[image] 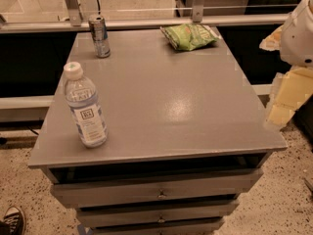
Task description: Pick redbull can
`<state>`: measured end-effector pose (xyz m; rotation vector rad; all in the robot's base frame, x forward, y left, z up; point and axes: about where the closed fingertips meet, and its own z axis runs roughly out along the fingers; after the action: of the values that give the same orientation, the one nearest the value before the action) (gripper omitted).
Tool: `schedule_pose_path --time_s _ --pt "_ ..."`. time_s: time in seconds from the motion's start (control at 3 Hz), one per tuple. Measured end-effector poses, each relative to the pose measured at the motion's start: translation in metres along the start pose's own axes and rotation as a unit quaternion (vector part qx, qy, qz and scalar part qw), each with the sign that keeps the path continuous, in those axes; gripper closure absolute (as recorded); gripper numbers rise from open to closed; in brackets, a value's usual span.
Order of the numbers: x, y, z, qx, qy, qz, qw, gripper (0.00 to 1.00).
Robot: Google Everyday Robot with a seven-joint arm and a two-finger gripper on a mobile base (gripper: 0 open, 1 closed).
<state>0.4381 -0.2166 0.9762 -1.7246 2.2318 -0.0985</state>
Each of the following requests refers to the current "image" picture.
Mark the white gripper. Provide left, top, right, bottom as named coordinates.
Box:
left=259, top=0, right=313, bottom=130

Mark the silver blue Red Bull can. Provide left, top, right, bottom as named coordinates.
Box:
left=89, top=15, right=111, bottom=58

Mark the green chip bag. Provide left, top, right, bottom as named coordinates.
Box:
left=160, top=23, right=220, bottom=51

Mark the grey drawer cabinet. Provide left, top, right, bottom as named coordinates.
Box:
left=28, top=30, right=286, bottom=235

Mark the clear plastic water bottle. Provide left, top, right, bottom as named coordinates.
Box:
left=64, top=62, right=108, bottom=148

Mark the black white sneaker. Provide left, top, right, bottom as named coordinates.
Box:
left=0, top=207, right=26, bottom=235

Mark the metal railing frame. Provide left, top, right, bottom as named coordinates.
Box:
left=0, top=0, right=300, bottom=34

